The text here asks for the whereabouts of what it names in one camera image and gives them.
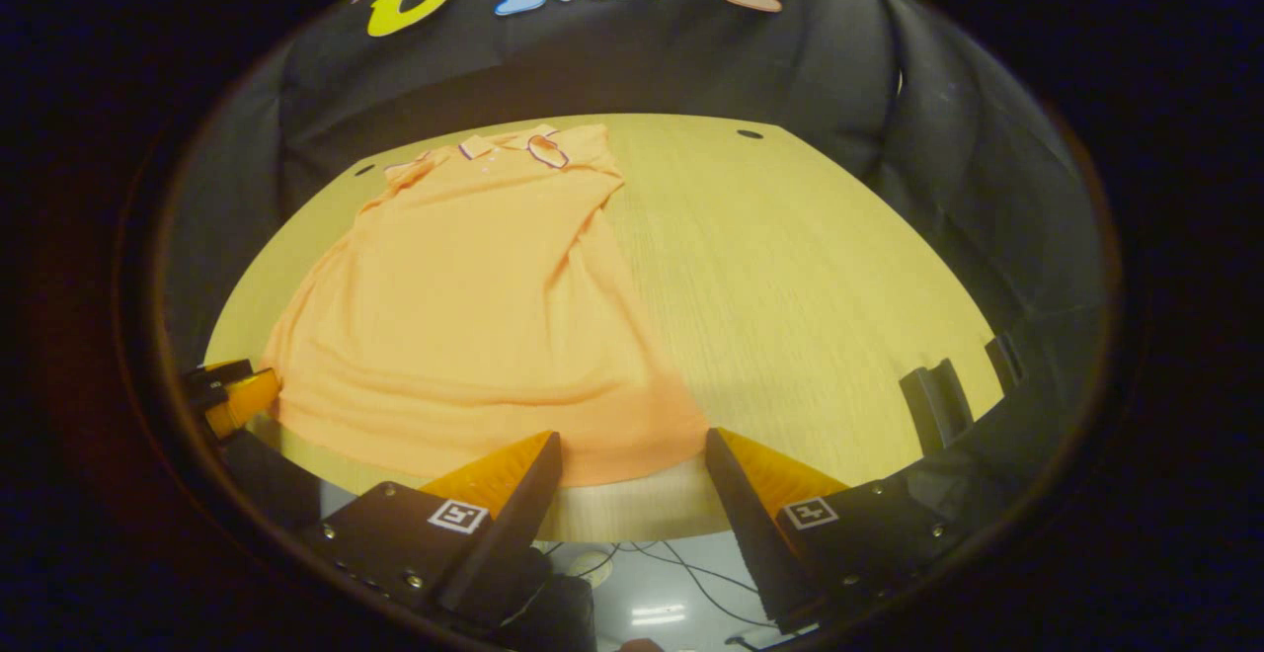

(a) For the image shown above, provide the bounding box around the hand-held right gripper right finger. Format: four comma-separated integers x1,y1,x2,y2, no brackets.
704,427,976,635

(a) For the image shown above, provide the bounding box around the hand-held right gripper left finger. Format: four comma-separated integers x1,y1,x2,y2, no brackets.
294,430,564,631

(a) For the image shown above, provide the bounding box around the orange T-shirt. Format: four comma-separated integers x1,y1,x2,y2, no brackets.
262,122,710,488

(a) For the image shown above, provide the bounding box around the dark bulky object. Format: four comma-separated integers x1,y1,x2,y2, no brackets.
494,546,599,652

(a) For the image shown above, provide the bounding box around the black cable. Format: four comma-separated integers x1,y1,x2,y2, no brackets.
553,538,781,633

